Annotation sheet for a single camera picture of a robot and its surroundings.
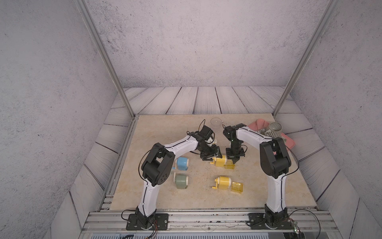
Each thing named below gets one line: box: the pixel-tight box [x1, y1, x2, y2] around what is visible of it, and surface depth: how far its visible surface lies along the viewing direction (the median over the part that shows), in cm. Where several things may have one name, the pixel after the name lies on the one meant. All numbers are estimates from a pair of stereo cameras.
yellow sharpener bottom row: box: [211, 176, 232, 190], surface depth 81 cm
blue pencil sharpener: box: [177, 157, 190, 171], surface depth 89 cm
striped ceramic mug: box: [264, 121, 283, 138], surface depth 105 cm
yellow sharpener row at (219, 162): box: [209, 154, 227, 167], surface depth 89 cm
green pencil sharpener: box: [173, 172, 189, 190], surface depth 81 cm
